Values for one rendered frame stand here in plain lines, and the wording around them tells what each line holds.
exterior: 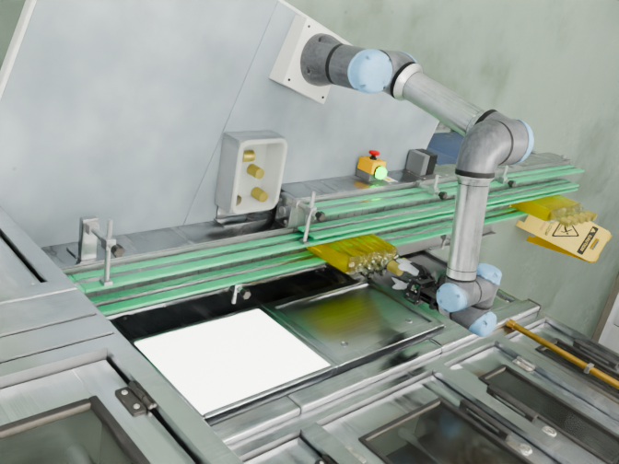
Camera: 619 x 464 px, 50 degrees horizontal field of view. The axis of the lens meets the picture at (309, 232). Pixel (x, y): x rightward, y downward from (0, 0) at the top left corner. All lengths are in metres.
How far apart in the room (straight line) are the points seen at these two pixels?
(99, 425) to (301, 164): 1.36
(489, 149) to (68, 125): 1.01
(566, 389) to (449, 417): 0.44
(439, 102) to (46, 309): 1.15
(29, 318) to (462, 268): 1.02
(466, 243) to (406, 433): 0.49
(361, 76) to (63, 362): 1.11
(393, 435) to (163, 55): 1.10
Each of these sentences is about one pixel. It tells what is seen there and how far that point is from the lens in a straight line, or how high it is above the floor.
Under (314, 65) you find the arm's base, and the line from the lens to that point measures 1.92.
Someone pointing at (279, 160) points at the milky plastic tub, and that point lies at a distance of 1.97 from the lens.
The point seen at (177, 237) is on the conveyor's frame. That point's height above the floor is 0.82.
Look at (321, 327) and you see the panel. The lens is 1.91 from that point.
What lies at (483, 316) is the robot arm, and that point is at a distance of 1.85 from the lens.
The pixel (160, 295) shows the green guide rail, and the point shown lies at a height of 0.95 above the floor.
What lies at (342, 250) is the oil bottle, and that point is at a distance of 2.03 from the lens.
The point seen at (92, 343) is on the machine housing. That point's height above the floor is 1.41.
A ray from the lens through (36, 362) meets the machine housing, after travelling 1.07.
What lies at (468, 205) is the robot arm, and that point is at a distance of 1.66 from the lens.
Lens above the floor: 2.23
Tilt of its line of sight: 40 degrees down
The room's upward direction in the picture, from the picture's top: 121 degrees clockwise
